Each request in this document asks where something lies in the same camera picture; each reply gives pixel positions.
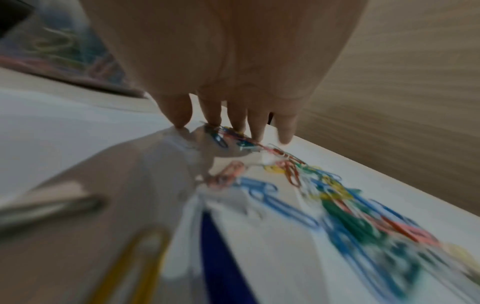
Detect person's right hand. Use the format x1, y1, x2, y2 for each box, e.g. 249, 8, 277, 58
78, 0, 371, 146

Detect clear plastic bag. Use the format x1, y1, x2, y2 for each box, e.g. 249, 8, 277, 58
0, 124, 276, 304

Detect clear box of paper clips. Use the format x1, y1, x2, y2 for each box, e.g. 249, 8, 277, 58
0, 0, 148, 99

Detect pile of coloured paper clips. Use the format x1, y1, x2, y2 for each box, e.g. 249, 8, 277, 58
204, 124, 480, 304

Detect yellow paper clip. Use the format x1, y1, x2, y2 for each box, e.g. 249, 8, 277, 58
84, 228, 173, 304

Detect silver paper clip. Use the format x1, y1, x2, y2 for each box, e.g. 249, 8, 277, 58
0, 193, 107, 236

